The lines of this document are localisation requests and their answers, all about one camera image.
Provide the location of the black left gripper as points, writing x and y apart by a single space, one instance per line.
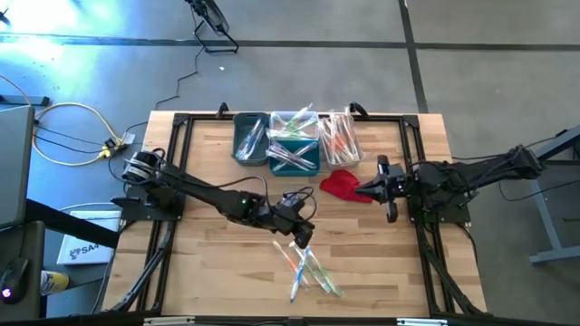
290 224

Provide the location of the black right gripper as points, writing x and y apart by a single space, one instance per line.
396 185

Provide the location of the red plastic bin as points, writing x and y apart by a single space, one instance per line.
344 185

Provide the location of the blue toothbrush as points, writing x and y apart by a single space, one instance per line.
247 147
257 133
300 271
260 145
253 140

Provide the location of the green toothbrush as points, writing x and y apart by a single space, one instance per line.
283 127
294 131
312 269
290 134
327 274
308 118
297 117
302 124

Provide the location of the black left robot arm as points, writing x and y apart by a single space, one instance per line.
204 190

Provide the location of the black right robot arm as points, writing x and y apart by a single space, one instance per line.
476 174

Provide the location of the light grey plastic bin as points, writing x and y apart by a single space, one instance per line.
346 165

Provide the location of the teal plastic bin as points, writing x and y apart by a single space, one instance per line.
294 173

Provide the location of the black table clamp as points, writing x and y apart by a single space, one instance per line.
222 110
358 108

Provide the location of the white plastic bin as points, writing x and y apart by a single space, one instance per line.
294 113

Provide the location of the dark grey plastic bin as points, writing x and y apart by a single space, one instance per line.
240 118

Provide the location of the grey metal table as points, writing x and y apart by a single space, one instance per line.
544 226

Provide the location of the white printed box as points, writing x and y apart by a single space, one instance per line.
90 240

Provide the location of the black floor fan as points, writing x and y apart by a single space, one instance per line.
213 18

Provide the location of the black bar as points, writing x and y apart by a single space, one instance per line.
68 222

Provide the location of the yellow can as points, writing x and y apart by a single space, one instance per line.
54 283

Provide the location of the black desk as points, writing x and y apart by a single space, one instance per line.
31 244

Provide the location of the grey monitor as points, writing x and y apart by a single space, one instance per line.
16 167

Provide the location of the black computer mouse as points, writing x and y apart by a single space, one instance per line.
13 278

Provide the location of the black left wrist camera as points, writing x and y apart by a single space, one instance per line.
293 203

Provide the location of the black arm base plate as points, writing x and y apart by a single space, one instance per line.
136 213
457 217

